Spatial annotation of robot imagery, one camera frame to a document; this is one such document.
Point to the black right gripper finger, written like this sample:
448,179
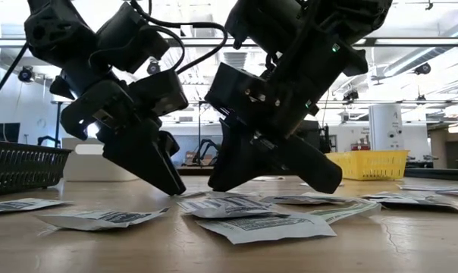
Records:
231,163
312,167

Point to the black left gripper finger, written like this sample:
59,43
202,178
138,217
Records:
170,142
145,159

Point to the blue striped bandage packet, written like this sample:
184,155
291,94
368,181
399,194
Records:
244,201
214,194

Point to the black background robot arm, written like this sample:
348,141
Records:
206,151

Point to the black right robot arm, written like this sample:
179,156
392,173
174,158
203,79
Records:
320,30

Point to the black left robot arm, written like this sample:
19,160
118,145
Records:
58,34

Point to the small white packet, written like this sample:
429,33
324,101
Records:
268,178
433,187

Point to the small green printed packet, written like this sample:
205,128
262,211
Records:
350,210

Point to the yellow plastic basket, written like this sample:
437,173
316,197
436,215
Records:
373,165

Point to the white plastic bin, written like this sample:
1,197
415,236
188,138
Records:
85,167

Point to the white round column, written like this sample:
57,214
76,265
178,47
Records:
386,127

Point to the black plastic basket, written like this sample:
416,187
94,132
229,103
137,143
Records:
24,167

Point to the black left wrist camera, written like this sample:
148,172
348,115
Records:
157,93

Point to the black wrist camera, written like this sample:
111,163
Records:
157,93
236,95

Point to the black ceiling camera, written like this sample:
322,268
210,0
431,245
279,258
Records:
153,67
25,73
422,69

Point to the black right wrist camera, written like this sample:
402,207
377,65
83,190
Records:
236,95

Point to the black wall monitor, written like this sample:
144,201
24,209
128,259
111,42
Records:
3,132

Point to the black metal table frame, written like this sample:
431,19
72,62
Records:
441,174

